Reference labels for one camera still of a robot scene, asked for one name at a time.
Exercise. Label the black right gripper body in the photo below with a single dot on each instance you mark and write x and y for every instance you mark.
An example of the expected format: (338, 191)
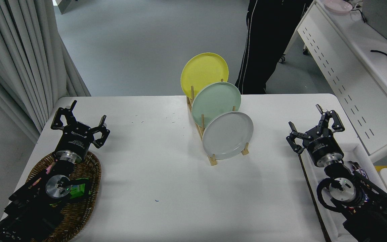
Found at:
(323, 144)

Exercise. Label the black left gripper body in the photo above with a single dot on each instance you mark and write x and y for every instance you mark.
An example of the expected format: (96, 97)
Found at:
(76, 139)

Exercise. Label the grey plate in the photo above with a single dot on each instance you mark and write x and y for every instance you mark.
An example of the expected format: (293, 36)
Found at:
(227, 134)

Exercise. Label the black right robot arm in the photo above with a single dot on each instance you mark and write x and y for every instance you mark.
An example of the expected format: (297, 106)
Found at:
(375, 215)

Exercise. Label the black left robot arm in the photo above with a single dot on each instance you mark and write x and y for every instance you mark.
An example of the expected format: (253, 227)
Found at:
(29, 208)

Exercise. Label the wooden plate rack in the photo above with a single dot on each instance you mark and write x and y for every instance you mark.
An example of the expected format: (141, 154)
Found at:
(212, 160)

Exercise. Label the mint green plate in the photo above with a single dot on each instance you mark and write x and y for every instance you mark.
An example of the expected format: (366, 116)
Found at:
(213, 101)

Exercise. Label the pink plate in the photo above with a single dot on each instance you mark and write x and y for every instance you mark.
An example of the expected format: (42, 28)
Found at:
(338, 6)

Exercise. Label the yellow plate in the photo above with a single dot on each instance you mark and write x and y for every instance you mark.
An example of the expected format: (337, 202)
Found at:
(203, 72)

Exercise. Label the white tray with dark edge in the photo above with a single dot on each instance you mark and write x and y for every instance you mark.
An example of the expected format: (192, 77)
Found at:
(354, 151)

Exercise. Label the pink snack packet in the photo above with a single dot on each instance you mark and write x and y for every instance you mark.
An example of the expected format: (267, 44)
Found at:
(49, 168)

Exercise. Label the dark red snack bar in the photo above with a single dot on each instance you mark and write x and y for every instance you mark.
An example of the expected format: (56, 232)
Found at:
(361, 172)

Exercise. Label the green snack packet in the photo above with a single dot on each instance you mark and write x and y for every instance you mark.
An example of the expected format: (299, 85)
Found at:
(77, 190)

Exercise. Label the white perforated desk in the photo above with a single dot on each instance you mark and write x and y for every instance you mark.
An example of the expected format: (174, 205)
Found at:
(348, 67)

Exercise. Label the desk caster wheel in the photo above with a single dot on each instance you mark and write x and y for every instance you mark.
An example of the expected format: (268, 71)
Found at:
(282, 59)
(305, 51)

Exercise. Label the brown wicker basket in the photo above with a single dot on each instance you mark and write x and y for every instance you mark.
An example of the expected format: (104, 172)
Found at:
(79, 215)

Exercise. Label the grey curtain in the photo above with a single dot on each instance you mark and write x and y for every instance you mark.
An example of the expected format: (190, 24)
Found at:
(12, 50)

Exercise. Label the person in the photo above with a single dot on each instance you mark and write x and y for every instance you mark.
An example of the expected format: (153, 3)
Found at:
(260, 40)

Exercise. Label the grey laptop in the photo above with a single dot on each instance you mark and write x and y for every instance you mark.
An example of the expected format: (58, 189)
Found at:
(381, 16)

